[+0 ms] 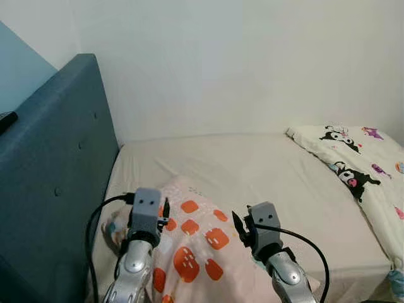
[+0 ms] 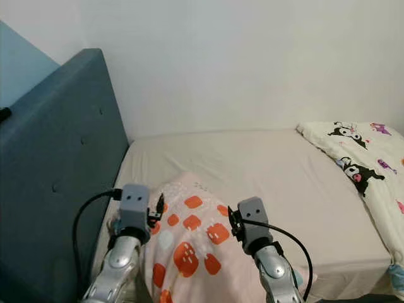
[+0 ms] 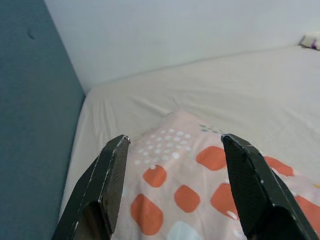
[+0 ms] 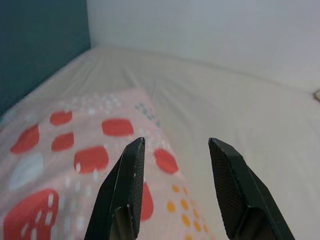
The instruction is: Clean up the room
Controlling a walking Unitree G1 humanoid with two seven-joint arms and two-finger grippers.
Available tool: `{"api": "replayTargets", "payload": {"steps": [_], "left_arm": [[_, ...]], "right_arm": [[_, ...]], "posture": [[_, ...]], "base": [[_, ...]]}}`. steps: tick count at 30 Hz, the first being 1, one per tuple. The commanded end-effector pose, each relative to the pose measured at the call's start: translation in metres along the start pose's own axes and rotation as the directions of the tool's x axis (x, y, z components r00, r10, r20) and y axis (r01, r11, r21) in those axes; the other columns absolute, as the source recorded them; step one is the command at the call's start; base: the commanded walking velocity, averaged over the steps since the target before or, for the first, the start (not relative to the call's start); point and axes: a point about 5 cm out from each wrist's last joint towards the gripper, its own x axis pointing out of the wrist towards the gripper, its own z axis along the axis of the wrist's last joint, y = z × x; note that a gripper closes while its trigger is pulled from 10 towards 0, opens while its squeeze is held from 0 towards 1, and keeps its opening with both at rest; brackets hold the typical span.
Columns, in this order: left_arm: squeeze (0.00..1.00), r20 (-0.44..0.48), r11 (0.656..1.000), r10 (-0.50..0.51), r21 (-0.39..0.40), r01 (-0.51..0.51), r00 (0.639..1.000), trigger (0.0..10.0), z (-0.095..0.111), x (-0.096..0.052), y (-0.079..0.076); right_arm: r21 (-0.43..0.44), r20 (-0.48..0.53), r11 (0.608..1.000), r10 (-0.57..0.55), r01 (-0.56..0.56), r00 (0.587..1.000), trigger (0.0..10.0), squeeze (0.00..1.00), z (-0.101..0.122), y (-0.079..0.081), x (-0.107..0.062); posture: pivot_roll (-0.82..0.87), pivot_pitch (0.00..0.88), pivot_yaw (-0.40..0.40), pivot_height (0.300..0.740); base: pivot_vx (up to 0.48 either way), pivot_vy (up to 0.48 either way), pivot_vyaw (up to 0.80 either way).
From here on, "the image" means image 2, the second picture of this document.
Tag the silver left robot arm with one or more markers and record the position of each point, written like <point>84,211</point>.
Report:
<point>117,271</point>

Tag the black remote control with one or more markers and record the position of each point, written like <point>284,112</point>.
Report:
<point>5,114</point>

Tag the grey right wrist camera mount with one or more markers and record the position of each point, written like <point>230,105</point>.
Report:
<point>254,218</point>

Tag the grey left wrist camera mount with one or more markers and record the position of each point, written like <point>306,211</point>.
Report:
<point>134,205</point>

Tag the pink patterned pillow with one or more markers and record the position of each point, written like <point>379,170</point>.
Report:
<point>196,265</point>

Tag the cream cartoon print blanket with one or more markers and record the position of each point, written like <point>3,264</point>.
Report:
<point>372,158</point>

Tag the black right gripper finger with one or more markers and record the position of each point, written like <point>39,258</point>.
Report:
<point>233,222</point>

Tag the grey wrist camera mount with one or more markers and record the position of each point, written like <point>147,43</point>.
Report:
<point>254,218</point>
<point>134,205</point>

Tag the blue fabric headboard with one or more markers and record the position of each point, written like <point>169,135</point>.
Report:
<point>57,177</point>

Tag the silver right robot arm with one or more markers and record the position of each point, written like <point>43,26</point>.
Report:
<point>278,274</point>

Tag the mattress with beige sheet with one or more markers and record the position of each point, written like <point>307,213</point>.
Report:
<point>259,170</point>

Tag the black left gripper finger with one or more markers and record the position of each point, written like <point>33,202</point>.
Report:
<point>160,205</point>

